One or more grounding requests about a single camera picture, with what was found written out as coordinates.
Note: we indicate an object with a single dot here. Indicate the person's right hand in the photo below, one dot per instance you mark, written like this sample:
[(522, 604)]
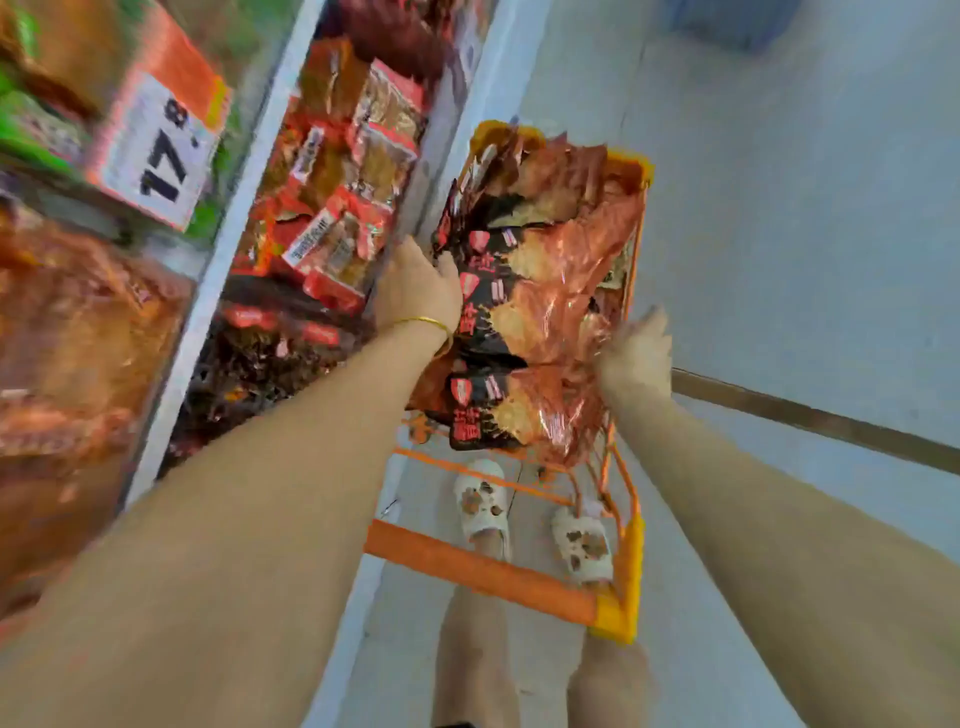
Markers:
[(638, 360)]

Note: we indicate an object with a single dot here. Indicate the person's left hand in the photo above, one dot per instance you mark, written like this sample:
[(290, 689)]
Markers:
[(417, 288)]

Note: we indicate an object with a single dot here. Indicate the pile of black orange snacks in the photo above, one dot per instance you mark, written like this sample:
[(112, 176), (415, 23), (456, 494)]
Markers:
[(540, 300)]

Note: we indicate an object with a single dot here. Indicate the orange shopping cart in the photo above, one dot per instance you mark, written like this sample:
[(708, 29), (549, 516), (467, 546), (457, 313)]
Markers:
[(480, 567)]

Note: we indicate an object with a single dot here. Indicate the person's right forearm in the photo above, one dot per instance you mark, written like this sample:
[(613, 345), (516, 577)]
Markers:
[(780, 555)]

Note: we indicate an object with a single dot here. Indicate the person's left forearm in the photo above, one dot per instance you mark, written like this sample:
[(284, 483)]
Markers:
[(225, 555)]

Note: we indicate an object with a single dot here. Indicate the person's right white sandal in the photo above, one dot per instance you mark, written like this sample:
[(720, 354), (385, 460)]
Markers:
[(582, 543)]

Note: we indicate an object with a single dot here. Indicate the person's white sandal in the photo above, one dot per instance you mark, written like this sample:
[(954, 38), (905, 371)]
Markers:
[(582, 543), (482, 507)]

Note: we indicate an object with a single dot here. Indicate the person's left white sandal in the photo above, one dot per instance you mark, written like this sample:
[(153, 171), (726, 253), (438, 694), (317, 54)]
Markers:
[(482, 507)]

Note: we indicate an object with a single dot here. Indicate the person's right leg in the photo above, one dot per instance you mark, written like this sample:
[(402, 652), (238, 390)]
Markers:
[(608, 683)]

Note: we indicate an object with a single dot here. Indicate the person's leg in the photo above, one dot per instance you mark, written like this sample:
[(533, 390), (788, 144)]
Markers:
[(473, 645), (608, 683)]

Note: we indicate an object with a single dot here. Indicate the person's left leg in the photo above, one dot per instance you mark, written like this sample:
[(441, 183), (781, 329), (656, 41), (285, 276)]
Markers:
[(473, 645)]

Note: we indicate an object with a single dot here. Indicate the heap of red white packets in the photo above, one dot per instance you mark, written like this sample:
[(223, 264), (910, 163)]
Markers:
[(338, 180)]

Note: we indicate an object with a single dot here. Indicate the heap of dark brown packets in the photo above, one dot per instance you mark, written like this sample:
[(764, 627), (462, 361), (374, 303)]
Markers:
[(255, 368)]

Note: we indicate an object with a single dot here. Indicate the large white orange price tag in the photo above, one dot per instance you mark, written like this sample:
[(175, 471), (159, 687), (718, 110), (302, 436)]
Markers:
[(158, 143)]

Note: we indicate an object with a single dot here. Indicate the heap of orange brown packets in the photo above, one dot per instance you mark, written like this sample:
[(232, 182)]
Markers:
[(75, 390)]

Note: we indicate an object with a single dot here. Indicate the stack of green packets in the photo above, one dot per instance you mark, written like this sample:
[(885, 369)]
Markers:
[(38, 128)]

